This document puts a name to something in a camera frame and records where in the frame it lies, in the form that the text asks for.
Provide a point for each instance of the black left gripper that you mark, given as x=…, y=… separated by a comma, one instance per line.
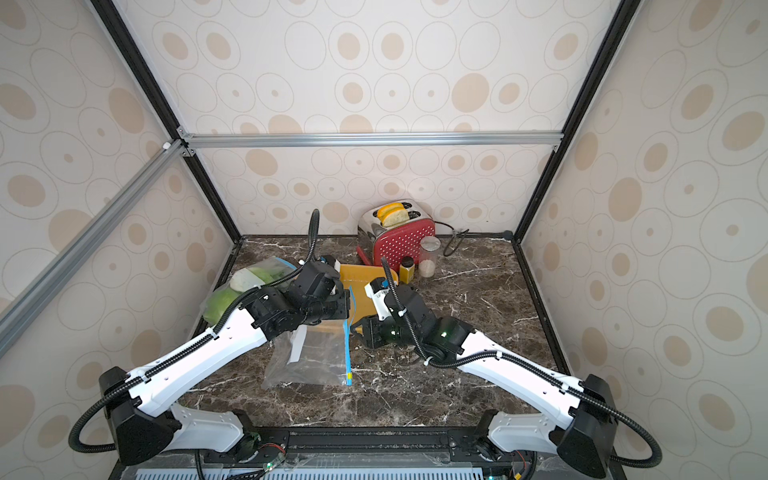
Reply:
x=344, y=302

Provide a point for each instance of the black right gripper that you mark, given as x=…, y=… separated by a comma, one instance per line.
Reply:
x=372, y=330

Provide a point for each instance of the chinese cabbage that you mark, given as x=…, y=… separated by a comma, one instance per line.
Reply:
x=256, y=275
x=217, y=302

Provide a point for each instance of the clear zipper bag blue seal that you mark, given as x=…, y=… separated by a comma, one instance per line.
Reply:
x=270, y=260

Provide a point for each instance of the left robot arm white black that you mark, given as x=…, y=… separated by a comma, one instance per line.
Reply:
x=145, y=417

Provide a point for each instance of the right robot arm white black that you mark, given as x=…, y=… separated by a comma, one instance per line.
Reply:
x=565, y=424

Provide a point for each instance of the yellow rectangular tray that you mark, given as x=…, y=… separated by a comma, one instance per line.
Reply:
x=354, y=278

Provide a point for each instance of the yellow spice bottle black cap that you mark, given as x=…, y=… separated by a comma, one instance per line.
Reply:
x=407, y=270

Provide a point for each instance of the clear glass salt jar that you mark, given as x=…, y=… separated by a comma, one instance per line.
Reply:
x=428, y=256

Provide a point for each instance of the red chrome toaster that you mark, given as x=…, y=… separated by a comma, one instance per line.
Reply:
x=375, y=242

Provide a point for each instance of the yellow toast slice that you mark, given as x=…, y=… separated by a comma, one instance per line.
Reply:
x=391, y=209

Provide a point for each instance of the pale toast slice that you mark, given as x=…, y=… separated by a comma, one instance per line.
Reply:
x=394, y=220

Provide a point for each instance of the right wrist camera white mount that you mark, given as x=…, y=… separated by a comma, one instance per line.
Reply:
x=377, y=291

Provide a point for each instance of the aluminium rail back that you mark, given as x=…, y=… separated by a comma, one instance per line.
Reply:
x=388, y=139

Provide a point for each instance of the aluminium rail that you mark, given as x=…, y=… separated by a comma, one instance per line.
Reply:
x=388, y=139
x=36, y=297

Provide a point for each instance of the black frame post left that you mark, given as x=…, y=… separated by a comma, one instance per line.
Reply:
x=110, y=17

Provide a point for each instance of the black frame post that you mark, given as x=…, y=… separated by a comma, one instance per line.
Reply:
x=605, y=54
x=110, y=17

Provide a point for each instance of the aluminium rail left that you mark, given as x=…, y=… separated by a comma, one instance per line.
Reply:
x=36, y=297

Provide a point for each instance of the black frame post right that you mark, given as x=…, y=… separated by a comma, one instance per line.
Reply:
x=605, y=54

